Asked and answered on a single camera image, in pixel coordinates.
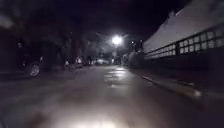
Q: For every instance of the dark parked vehicle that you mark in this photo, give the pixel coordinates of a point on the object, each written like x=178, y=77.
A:
x=32, y=68

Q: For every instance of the street lamp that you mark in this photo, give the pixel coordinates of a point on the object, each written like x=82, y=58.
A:
x=117, y=40

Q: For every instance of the dark pavement strip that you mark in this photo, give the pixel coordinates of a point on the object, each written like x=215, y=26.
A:
x=186, y=78

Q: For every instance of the kerb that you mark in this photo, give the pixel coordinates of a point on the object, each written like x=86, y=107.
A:
x=173, y=86

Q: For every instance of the building with grid windows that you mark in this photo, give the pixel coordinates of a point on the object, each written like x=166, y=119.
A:
x=186, y=36

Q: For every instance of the dark asphalt road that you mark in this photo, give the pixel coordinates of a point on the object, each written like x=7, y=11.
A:
x=100, y=96

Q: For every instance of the row of trees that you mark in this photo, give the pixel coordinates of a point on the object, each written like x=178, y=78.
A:
x=66, y=43

